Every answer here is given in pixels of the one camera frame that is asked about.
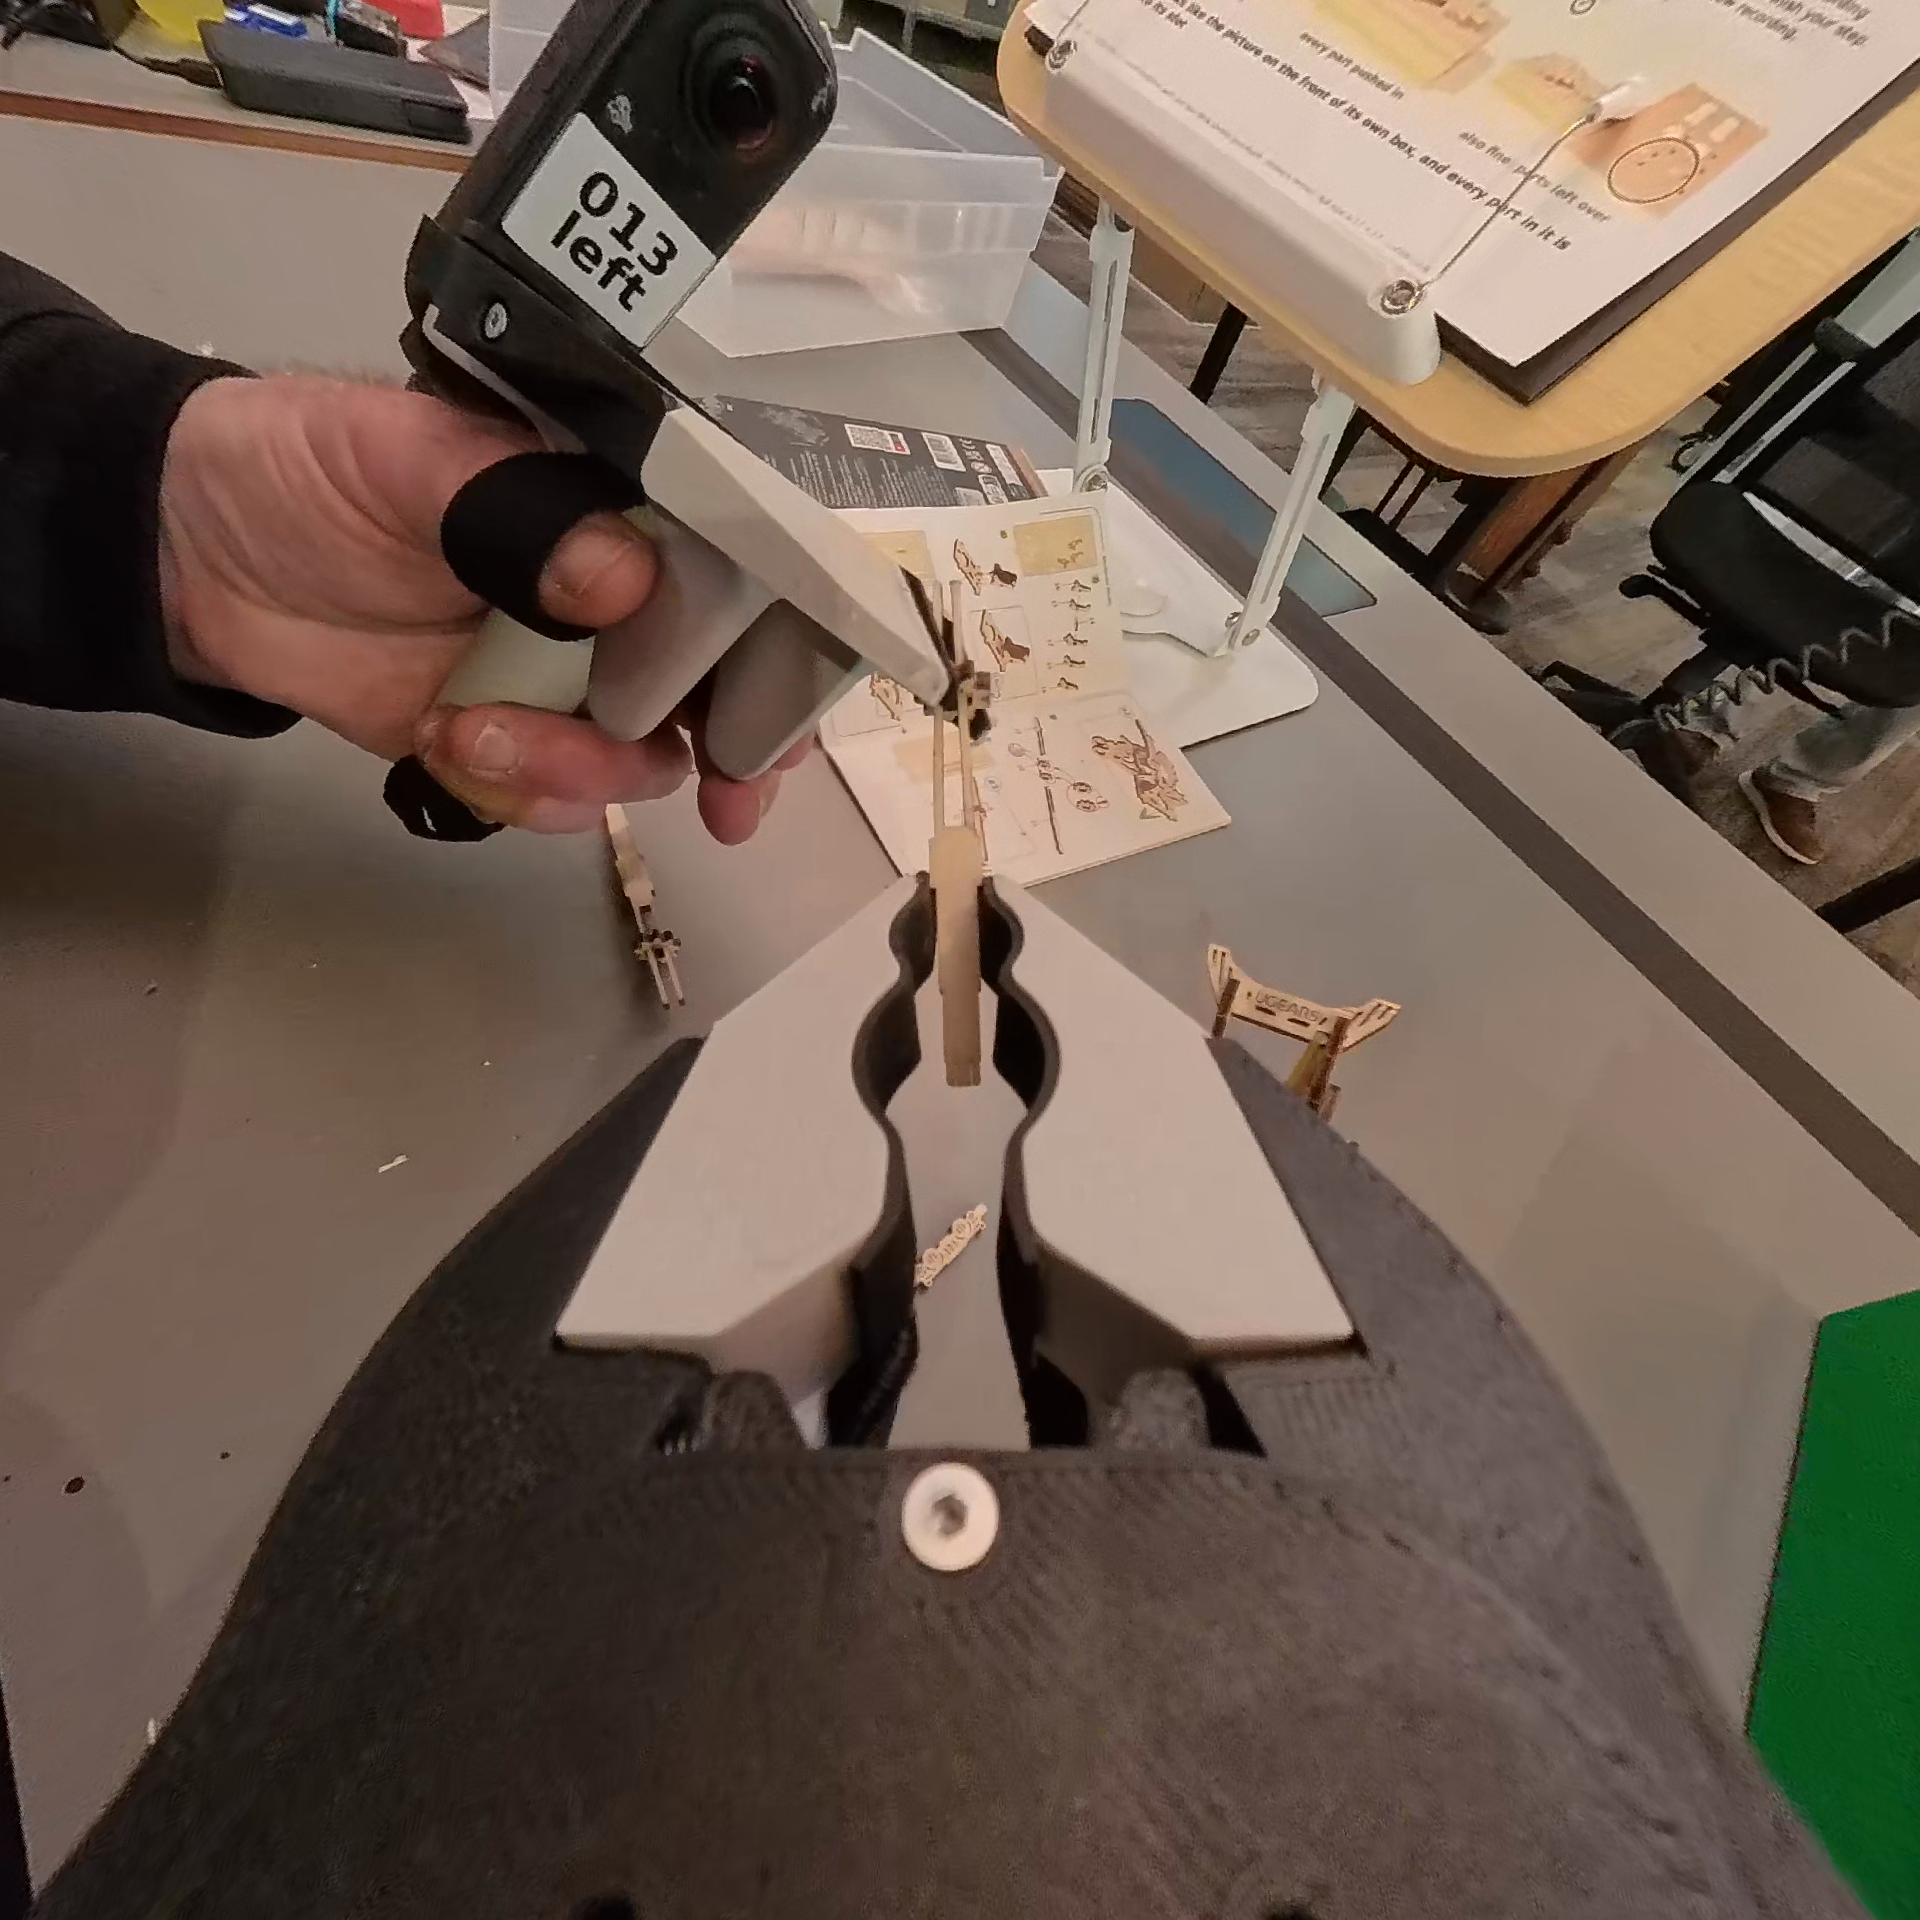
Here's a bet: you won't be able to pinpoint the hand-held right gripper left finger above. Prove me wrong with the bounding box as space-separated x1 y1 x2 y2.
555 874 924 1449

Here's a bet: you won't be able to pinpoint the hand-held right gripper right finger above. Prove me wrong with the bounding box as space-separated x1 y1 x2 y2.
976 874 1360 1449

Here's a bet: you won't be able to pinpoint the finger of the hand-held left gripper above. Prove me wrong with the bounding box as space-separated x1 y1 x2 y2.
643 407 957 711
588 503 872 783

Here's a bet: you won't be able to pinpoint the twin wooden rods with gear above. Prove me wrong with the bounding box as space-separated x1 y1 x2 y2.
900 569 1003 751

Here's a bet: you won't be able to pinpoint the single wooden rod part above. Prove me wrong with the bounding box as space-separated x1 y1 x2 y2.
919 703 995 1093

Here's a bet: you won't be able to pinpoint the person's left forearm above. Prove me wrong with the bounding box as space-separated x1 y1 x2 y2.
0 246 302 741

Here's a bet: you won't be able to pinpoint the black model kit box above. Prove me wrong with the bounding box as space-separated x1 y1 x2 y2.
703 393 1045 511

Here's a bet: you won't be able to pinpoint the small wooden model stand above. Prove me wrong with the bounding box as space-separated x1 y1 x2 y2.
1204 941 1403 1119

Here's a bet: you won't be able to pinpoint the long wooden model part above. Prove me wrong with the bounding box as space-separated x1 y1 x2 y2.
603 802 692 1010

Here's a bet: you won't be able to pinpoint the person's left hand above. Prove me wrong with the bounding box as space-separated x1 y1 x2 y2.
158 367 775 845

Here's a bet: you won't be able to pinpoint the illustrated instruction booklet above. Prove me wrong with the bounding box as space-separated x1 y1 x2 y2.
815 503 1231 887

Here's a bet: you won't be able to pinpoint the black flat device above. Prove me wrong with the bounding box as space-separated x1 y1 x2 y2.
199 19 472 147

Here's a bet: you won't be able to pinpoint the clear plastic bin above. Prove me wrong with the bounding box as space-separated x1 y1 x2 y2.
682 29 1068 359

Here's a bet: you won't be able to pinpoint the white document stand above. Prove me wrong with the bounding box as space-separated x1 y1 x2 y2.
996 60 1445 751

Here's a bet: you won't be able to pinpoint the printed instruction sheet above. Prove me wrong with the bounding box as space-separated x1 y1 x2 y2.
1035 0 1920 367

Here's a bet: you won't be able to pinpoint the green mat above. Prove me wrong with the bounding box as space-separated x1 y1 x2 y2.
1744 1293 1920 1825

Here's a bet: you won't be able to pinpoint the black office chair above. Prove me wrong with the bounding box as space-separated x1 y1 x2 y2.
1651 322 1920 723

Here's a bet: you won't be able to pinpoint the coiled cable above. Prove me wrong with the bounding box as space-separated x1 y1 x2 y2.
1612 609 1920 751

